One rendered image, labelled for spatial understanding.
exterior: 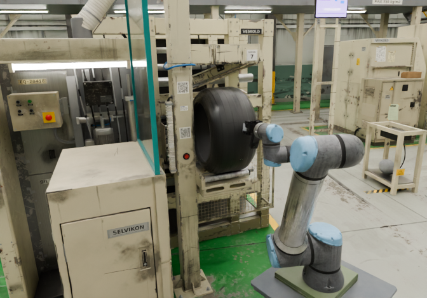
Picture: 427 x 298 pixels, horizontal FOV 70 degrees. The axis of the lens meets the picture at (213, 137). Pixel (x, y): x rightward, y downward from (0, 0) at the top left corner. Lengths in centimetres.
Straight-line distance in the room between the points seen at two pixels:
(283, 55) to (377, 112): 651
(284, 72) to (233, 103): 1030
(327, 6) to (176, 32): 436
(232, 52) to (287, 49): 1001
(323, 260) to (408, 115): 547
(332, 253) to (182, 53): 134
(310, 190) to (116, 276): 78
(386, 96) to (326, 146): 540
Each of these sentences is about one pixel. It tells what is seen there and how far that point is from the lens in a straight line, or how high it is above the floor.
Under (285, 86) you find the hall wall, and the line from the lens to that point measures 1223.
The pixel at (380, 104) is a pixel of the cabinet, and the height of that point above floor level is 80.
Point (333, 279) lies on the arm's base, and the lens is 161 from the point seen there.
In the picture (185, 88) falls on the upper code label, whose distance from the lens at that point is 193.
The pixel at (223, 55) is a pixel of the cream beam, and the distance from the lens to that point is 228.
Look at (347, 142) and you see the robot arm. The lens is 106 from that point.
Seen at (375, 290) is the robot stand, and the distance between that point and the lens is 178.
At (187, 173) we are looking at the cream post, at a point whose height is 94.
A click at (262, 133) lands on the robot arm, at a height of 130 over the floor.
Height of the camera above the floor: 167
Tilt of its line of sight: 15 degrees down
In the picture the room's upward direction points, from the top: 1 degrees counter-clockwise
